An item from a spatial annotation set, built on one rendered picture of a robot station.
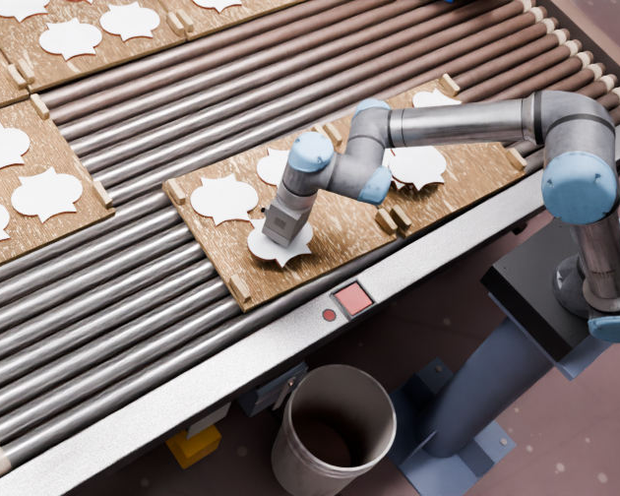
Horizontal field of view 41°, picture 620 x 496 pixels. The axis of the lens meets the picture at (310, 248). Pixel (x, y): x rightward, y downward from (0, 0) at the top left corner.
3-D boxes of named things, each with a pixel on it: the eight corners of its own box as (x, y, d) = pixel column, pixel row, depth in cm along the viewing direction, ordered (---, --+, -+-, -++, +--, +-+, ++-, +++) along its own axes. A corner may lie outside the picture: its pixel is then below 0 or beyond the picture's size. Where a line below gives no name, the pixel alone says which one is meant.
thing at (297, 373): (297, 398, 192) (316, 365, 177) (248, 429, 185) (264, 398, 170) (270, 359, 195) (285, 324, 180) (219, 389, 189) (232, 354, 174)
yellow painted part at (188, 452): (217, 449, 187) (233, 409, 167) (183, 470, 182) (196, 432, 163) (198, 419, 189) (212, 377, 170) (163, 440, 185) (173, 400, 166)
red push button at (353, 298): (371, 306, 181) (373, 302, 180) (350, 318, 178) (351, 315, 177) (354, 284, 183) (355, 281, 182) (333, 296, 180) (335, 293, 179)
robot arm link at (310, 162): (334, 168, 149) (288, 154, 149) (320, 204, 158) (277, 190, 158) (341, 136, 154) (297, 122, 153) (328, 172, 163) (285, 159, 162)
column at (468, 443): (515, 446, 274) (669, 325, 203) (438, 517, 255) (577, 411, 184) (436, 357, 285) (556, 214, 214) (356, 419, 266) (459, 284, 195)
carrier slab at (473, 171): (525, 177, 211) (527, 173, 210) (403, 239, 192) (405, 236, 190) (438, 81, 223) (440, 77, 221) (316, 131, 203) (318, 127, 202)
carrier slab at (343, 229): (396, 240, 191) (398, 237, 190) (243, 313, 172) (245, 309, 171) (312, 130, 203) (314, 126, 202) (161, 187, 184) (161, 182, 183)
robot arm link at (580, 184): (653, 289, 177) (610, 107, 139) (654, 351, 169) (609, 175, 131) (593, 293, 183) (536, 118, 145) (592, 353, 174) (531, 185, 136)
